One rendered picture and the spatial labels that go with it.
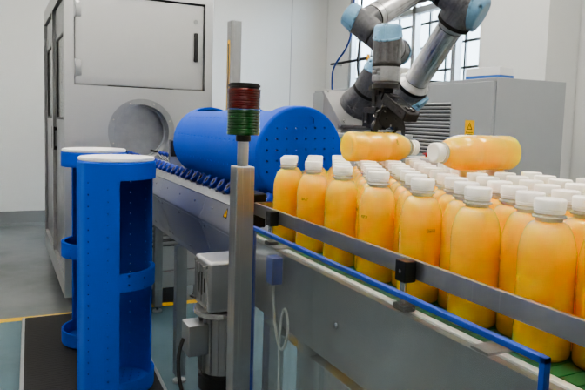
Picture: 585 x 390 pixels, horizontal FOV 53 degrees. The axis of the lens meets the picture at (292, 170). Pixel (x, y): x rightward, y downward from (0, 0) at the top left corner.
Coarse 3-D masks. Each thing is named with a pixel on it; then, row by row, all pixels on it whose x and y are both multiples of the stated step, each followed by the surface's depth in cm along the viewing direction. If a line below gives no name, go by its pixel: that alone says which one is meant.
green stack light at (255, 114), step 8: (232, 112) 111; (240, 112) 110; (248, 112) 110; (256, 112) 111; (232, 120) 111; (240, 120) 110; (248, 120) 110; (256, 120) 111; (232, 128) 111; (240, 128) 110; (248, 128) 110; (256, 128) 112
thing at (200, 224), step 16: (160, 192) 263; (176, 192) 243; (192, 192) 225; (160, 208) 271; (176, 208) 241; (192, 208) 219; (208, 208) 205; (224, 208) 193; (160, 224) 286; (176, 224) 253; (192, 224) 224; (208, 224) 203; (224, 224) 189; (176, 240) 265; (192, 240) 235; (208, 240) 212; (224, 240) 192
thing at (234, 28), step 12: (228, 24) 306; (240, 24) 305; (228, 36) 307; (240, 36) 306; (228, 48) 306; (240, 48) 306; (228, 60) 307; (240, 60) 307; (228, 72) 307; (240, 72) 308
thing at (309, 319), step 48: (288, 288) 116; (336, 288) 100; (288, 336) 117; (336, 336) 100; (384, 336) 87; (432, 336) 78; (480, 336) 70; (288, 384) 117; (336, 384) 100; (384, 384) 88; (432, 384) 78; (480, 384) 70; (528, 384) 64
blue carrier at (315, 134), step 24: (192, 120) 226; (216, 120) 202; (264, 120) 167; (288, 120) 167; (312, 120) 171; (192, 144) 216; (216, 144) 193; (264, 144) 164; (288, 144) 168; (312, 144) 171; (336, 144) 175; (192, 168) 231; (216, 168) 199; (264, 168) 165; (264, 192) 174
